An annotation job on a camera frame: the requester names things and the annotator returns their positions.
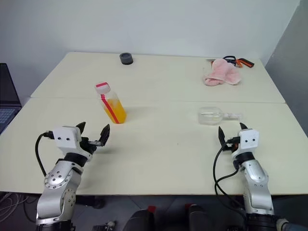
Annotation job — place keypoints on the dark rounded shape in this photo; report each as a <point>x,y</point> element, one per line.
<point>140,220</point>
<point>198,217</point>

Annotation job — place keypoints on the black round container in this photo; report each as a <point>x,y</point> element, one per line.
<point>126,59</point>

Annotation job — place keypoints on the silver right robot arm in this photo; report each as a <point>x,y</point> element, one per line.
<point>256,178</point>

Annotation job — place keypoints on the white pink bottle cap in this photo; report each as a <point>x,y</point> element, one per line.
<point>103,87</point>

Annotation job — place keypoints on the pink cloth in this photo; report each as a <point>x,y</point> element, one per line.
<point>222,73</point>

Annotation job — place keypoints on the clear empty plastic bottle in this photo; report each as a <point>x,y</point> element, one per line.
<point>209,116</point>

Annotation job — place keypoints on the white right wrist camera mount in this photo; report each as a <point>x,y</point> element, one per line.
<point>249,140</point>

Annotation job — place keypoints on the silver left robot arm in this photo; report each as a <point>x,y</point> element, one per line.
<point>59,178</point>

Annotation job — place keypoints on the bottle of orange liquid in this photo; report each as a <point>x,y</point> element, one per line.
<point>116,110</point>

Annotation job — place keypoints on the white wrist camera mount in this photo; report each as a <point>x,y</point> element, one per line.
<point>249,140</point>
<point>66,137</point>

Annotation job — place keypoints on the small black white device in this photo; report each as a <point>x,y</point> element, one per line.
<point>106,226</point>

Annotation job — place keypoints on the grey blue fabric object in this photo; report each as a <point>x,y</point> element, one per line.
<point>291,226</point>

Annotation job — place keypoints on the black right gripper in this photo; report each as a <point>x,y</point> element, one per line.
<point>231,145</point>

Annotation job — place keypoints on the orange black hand tool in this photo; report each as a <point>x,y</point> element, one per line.
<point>245,63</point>

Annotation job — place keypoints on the dark laptop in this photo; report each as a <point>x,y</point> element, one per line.
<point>7,96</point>

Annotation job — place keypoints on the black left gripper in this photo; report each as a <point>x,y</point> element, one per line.
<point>86,145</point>

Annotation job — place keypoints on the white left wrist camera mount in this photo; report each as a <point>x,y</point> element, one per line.
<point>66,137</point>

